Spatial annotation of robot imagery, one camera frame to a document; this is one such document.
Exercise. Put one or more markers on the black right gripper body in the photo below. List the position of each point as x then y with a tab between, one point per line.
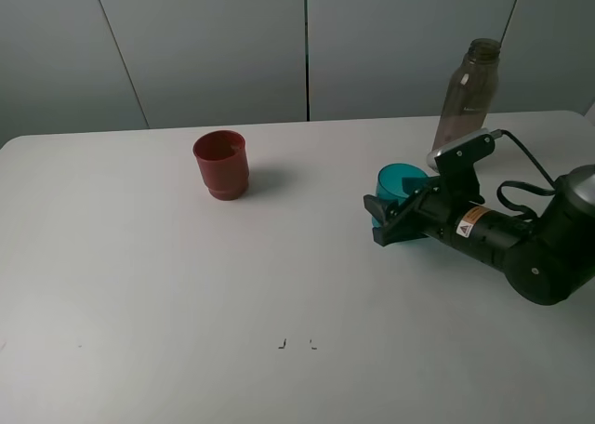
493	238

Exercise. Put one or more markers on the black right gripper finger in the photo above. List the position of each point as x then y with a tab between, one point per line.
396	223
413	185

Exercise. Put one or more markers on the teal translucent plastic cup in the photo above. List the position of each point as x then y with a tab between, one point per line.
389	182

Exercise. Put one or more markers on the smoky transparent water bottle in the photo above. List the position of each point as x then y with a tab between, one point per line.
470	92

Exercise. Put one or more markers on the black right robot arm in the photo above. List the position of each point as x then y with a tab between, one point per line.
545	259

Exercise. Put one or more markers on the red plastic cup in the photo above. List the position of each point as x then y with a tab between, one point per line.
222	160

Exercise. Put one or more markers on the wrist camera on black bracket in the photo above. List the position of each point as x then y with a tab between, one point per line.
454	162

